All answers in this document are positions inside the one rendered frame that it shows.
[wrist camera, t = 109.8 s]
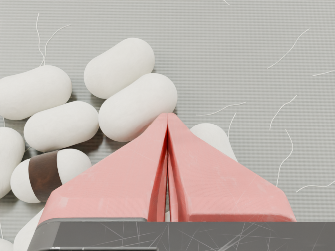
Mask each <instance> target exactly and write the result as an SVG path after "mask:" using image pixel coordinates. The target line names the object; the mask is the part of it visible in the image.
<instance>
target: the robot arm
mask: <svg viewBox="0 0 335 251"><path fill-rule="evenodd" d="M167 178H168V194H169V210H170V222H165V211H166V194H167ZM27 251H335V222H297V221H296V218H295V216H294V213H293V211H292V208H291V206H290V204H289V201H288V199H287V197H286V195H285V193H284V192H283V191H282V190H281V189H279V188H278V187H276V186H275V185H273V184H271V183H270V182H268V181H267V180H265V179H263V178H262V177H260V176H259V175H257V174H256V173H254V172H252V171H251V170H249V169H248V168H246V167H245V166H243V165H241V164H240V163H238V162H237V161H235V160H233V159H232V158H230V157H229V156H227V155H226V154H224V153H222V152H221V151H219V150H218V149H216V148H214V147H213V146H211V145H210V144H208V143H207V142H205V141H203V140H202V139H200V138H199V137H197V136H196V135H194V134H193V133H192V132H191V131H190V130H189V128H188V127H187V126H186V125H185V124H184V123H183V122H182V121H181V119H180V118H179V117H178V116H177V115H176V114H175V113H161V114H159V115H158V116H157V118H156V119H155V120H154V121H153V122H152V123H151V124H150V126H149V127H148V128H147V129H146V130H145V131H144V132H143V133H142V134H141V135H140V136H139V137H137V138H136V139H134V140H132V141H131V142H129V143H128V144H126V145H125V146H123V147H121V148H120V149H118V150H117V151H115V152H114V153H112V154H110V155H109V156H107V157H106V158H104V159H103V160H101V161H99V162H98V163H96V164H95V165H93V166H92V167H90V168H88V169H87V170H85V171H84V172H82V173H81V174H79V175H77V176H76V177H74V178H73V179H71V180H70V181H68V182H66V183H65V184H63V185H62V186H60V187H59V188H57V189H55V190H54V191H53V192H52V193H51V195H50V196H49V198H48V200H47V202H46V205H45V207H44V210H43V212H42V215H41V217H40V219H39V222H38V224H37V227H36V229H35V232H34V234H33V237H32V239H31V241H30V244H29V246H28V249H27Z"/></svg>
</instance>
